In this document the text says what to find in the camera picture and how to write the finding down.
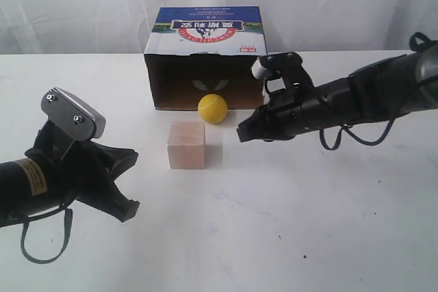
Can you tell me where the white backdrop curtain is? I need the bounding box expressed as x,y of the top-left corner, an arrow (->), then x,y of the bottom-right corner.
1,0 -> 437,54

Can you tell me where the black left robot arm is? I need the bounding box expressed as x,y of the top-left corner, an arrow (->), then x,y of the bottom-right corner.
1,121 -> 140,226

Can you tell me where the light wooden cube block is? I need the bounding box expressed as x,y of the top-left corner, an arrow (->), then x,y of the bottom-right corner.
167,121 -> 206,170

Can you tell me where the dark right wrist camera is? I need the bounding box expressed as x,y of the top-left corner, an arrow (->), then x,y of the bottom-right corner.
251,52 -> 302,79

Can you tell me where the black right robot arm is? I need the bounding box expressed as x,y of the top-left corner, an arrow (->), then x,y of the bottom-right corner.
237,33 -> 437,142

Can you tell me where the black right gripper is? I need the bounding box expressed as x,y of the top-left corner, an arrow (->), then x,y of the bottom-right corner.
237,66 -> 329,143

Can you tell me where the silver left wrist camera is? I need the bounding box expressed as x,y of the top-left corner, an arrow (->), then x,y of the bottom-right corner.
40,87 -> 106,142

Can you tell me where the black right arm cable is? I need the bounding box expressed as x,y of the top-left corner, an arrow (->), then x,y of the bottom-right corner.
263,31 -> 438,151

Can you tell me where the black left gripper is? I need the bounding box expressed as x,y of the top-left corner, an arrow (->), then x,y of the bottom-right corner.
24,122 -> 140,222

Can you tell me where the yellow tennis ball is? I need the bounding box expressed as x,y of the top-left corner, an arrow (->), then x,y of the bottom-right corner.
198,94 -> 228,124

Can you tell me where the blue white cardboard box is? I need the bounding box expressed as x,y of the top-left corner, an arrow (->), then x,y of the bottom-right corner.
144,6 -> 267,111

